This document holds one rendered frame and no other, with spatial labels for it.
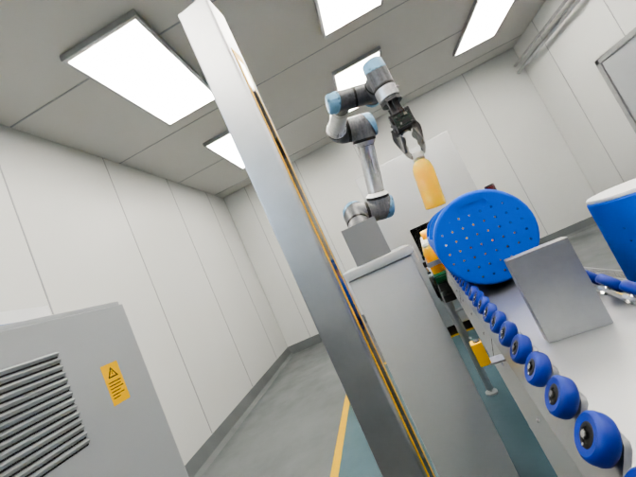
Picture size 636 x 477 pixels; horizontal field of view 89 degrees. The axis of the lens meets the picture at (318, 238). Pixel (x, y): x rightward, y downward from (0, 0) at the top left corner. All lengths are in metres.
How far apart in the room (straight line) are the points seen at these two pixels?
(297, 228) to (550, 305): 0.45
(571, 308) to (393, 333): 0.91
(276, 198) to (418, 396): 1.23
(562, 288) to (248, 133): 0.58
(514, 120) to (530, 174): 1.00
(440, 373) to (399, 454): 1.01
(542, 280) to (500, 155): 6.15
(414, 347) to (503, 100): 6.02
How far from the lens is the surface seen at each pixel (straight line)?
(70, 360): 1.40
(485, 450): 1.72
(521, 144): 6.95
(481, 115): 6.91
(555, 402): 0.48
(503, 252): 1.09
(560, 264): 0.68
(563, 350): 0.67
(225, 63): 0.62
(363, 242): 1.54
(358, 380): 0.53
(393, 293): 1.46
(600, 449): 0.40
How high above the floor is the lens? 1.20
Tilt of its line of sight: 6 degrees up
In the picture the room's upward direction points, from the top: 25 degrees counter-clockwise
